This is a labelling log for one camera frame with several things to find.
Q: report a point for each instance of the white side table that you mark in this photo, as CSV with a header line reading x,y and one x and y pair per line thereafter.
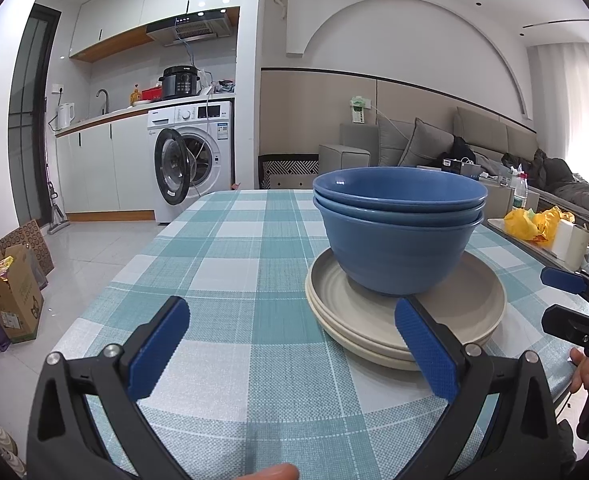
x,y
504,235

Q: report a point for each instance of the black pressure cooker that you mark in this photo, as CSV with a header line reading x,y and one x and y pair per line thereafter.
x,y
179,82

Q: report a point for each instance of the red tin box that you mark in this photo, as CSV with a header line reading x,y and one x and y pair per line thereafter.
x,y
151,95

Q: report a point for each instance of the yellow bottle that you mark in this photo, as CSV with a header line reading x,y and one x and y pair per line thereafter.
x,y
135,96

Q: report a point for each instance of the person's left hand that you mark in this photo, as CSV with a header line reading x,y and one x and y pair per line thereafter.
x,y
277,472

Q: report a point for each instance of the white sheer curtain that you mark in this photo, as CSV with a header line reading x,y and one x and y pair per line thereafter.
x,y
564,110

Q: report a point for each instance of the blue bowl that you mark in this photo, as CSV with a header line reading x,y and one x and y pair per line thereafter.
x,y
399,260
399,187
399,220

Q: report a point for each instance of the white washing machine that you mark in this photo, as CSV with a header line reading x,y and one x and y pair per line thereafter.
x,y
219,160

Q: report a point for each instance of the brown cardboard box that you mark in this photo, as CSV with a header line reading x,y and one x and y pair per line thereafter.
x,y
17,300

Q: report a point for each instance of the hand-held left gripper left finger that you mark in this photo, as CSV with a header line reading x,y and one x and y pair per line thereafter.
x,y
159,345

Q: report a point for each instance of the pile of cloths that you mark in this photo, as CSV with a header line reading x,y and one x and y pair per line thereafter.
x,y
223,87

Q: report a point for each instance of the beige plate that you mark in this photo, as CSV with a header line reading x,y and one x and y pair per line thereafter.
x,y
374,362
496,327
324,280

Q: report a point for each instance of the dark kitchen faucet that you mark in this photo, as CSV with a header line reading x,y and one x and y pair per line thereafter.
x,y
106,97

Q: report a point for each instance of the person's right hand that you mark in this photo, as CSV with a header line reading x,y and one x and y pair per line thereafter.
x,y
581,370

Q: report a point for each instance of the teal checked tablecloth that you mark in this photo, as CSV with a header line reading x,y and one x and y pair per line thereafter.
x,y
224,270

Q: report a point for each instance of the grey drawer cabinet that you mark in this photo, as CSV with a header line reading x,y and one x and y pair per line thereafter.
x,y
499,200

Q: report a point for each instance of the dark glass door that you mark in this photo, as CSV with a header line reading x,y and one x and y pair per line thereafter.
x,y
27,135

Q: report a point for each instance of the black and white rug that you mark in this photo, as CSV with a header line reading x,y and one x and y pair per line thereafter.
x,y
287,172

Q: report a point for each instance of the dark padded jacket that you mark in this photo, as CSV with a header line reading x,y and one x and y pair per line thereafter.
x,y
569,185

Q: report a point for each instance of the black jacket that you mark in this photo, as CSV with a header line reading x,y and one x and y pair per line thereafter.
x,y
459,150

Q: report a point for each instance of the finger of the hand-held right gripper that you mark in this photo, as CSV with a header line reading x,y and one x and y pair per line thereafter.
x,y
571,325
566,280

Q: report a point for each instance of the grey pillow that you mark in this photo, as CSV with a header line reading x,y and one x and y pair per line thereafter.
x,y
392,140
427,145

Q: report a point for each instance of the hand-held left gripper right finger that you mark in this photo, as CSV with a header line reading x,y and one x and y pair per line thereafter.
x,y
424,350

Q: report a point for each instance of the plastic water bottle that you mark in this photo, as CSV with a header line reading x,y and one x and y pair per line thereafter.
x,y
519,195

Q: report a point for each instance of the white wall cabinets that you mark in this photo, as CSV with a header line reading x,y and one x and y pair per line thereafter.
x,y
124,10

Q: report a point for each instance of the yellow plastic bag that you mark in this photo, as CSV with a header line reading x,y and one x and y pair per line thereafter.
x,y
534,227

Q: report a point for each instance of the patterned cardboard sheet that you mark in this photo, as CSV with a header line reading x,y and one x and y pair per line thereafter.
x,y
32,235

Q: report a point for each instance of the grey sofa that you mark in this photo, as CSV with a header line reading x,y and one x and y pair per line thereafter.
x,y
339,157

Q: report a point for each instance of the white paper container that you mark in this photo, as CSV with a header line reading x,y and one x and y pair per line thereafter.
x,y
569,245

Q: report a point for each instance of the white electric kettle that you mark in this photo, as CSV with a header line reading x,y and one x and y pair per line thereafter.
x,y
65,116

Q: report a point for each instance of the white kitchen base cabinets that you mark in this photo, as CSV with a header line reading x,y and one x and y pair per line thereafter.
x,y
99,170

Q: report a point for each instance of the black box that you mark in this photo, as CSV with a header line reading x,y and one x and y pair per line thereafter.
x,y
462,167

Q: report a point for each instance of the steel range hood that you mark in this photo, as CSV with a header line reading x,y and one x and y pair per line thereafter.
x,y
194,30

